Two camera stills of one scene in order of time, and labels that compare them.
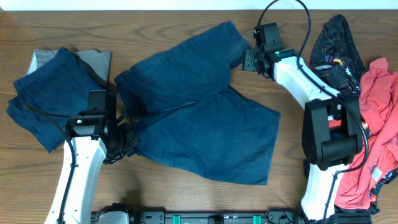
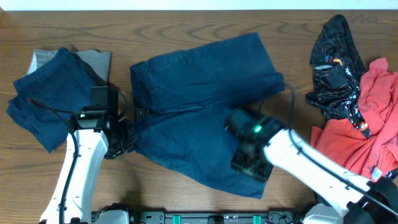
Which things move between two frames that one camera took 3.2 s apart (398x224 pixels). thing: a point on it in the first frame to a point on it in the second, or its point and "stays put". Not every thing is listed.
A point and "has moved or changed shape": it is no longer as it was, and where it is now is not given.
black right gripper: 247,58 to 238,163
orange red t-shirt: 379,102 stays put
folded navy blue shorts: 45,100 stays put
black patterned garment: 334,58 stays put
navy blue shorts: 184,112 has moved or changed shape
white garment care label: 376,173 stays put
